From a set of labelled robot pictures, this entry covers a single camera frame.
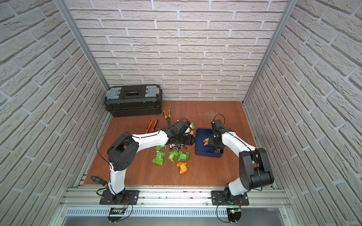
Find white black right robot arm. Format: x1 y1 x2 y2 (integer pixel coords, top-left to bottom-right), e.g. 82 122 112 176
208 120 274 196

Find left controller board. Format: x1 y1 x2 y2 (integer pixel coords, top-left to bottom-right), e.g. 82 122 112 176
107 208 130 223

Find right controller board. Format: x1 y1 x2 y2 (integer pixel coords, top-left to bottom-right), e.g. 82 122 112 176
226 208 242 224

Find controller board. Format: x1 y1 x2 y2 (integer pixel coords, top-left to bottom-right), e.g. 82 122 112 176
107 208 130 223
226 208 242 224

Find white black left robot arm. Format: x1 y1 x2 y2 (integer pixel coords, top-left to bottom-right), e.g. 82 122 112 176
107 120 195 195

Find aluminium rail frame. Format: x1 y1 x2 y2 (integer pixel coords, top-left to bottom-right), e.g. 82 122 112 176
50 186 297 226

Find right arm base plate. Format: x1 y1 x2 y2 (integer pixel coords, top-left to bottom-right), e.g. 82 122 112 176
211 190 249 206

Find black plastic toolbox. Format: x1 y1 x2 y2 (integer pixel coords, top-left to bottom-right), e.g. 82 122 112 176
104 84 162 117

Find dark blue storage box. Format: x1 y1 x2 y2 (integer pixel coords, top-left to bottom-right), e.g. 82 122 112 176
194 128 224 158

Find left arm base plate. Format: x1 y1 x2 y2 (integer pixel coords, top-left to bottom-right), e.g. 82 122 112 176
100 190 140 205

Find orange handled pliers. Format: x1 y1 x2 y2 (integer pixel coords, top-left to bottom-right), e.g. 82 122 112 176
146 119 158 133

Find orange cookie packet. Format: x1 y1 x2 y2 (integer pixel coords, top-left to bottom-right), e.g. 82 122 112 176
176 162 189 174

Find green handled screwdriver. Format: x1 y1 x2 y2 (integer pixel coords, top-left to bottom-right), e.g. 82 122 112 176
91 176 107 186

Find yellow handled pliers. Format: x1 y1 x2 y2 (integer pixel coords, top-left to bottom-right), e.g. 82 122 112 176
163 110 171 127

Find black silver cookie packet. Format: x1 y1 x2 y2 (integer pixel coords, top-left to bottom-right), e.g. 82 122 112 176
170 143 187 151

